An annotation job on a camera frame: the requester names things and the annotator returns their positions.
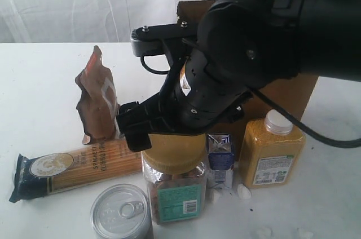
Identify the brown paper bag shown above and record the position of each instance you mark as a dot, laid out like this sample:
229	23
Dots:
291	94

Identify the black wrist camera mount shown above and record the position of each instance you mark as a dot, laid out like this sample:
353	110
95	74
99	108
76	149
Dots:
161	39

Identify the spaghetti pasta package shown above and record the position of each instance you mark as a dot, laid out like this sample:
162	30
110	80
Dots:
59	172

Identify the nut jar with yellow lid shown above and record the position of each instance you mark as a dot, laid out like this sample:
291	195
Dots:
175	169

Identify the yellow grain bottle white cap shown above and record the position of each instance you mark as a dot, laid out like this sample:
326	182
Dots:
271	147

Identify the silver pull-tab tin can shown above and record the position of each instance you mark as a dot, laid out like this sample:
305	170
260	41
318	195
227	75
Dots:
122	211

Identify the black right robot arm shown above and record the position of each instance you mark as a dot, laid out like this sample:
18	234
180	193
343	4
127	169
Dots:
237	48

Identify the brown coffee pouch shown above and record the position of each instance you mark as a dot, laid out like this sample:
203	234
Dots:
98	105

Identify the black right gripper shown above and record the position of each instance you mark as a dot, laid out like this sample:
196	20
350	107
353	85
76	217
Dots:
199	92

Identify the blue white milk carton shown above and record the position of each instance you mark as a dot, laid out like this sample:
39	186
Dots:
220	150

